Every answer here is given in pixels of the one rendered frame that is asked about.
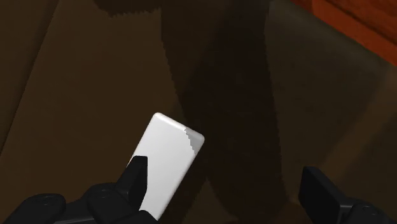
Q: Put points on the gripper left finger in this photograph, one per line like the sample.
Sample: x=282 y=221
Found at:
x=105 y=201

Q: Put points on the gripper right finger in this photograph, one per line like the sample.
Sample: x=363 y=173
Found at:
x=325 y=198

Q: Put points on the white flat rectangular phone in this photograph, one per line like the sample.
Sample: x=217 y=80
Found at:
x=169 y=161

